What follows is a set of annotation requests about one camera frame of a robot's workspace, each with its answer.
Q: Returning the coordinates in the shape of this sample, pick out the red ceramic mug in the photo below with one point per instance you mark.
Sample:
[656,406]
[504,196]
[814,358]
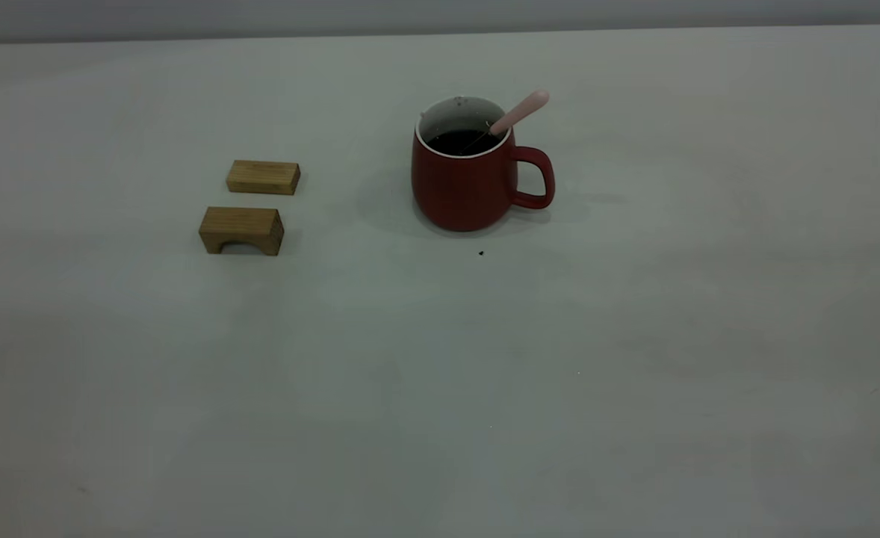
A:
[462,190]

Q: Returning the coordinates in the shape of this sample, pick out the dark coffee liquid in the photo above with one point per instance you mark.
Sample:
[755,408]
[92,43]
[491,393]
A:
[455,143]

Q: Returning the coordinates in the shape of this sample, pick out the flat rectangular wooden block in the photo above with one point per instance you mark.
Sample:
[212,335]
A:
[262,178]

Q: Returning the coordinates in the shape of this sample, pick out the arched wooden block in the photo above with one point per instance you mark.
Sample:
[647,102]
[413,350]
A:
[240,223]

